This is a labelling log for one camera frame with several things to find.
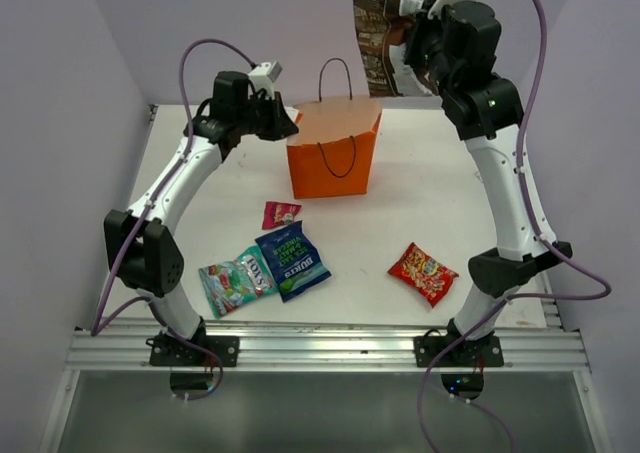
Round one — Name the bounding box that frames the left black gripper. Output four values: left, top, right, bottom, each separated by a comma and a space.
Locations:
235, 91, 298, 141

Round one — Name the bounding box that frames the orange paper bag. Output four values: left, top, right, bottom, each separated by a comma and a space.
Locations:
286, 89, 382, 200

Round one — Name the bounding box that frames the brown snack bag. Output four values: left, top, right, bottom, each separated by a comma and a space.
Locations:
352, 0, 435, 98

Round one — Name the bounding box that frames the blue sea salt chips bag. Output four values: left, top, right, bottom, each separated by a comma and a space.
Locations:
255, 221, 332, 303

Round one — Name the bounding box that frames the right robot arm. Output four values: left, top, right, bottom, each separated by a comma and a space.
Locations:
404, 1, 573, 366

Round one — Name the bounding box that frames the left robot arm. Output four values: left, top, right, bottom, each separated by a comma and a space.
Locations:
104, 62, 298, 366

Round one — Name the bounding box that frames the green Fox's candy bag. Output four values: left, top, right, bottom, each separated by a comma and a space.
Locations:
198, 245, 278, 319

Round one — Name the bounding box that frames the red snack bag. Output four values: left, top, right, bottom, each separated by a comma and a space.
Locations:
387, 242, 459, 307

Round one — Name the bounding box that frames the small pink snack packet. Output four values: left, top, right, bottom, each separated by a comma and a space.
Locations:
261, 201, 301, 230

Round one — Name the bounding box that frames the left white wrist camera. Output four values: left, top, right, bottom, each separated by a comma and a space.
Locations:
248, 61, 282, 99

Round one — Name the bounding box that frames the aluminium rail frame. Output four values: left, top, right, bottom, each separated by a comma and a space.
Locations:
65, 320, 590, 373

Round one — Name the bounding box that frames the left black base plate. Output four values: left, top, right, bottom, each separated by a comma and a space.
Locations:
145, 334, 240, 368

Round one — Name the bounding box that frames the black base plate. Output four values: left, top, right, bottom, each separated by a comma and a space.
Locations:
145, 334, 240, 368
413, 329, 505, 368

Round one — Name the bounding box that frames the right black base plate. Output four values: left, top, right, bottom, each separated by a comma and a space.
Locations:
413, 329, 505, 368

